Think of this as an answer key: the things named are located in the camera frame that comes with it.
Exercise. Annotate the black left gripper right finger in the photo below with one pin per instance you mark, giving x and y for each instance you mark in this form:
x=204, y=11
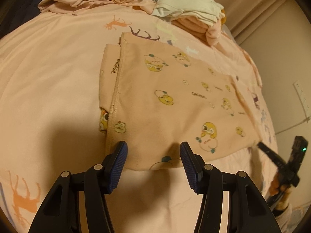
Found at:
x=247, y=208

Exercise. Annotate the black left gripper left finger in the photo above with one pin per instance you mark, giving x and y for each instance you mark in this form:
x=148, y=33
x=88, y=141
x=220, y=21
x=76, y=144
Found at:
x=59, y=211

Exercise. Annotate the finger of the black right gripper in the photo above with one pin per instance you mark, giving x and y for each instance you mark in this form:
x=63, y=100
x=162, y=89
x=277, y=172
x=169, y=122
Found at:
x=273, y=156

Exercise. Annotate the pink cartoon print garment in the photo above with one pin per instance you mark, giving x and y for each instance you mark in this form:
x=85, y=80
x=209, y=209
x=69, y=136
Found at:
x=154, y=97

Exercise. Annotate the peach folded garment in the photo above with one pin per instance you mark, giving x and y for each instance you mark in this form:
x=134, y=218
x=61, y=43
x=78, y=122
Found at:
x=206, y=33

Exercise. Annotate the pink patterned bed sheet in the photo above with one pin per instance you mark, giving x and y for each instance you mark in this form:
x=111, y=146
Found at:
x=50, y=116

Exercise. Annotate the white folded garment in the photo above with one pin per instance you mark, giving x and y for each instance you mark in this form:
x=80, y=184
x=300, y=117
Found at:
x=205, y=11

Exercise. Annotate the navy blue garment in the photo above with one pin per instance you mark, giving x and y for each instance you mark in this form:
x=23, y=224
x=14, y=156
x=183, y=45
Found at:
x=21, y=12

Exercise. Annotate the pink crumpled garment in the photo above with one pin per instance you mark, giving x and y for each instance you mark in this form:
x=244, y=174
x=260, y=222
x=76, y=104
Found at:
x=70, y=6

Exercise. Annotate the white wall power strip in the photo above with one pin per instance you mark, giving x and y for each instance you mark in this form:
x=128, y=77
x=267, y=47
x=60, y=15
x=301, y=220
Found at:
x=304, y=102

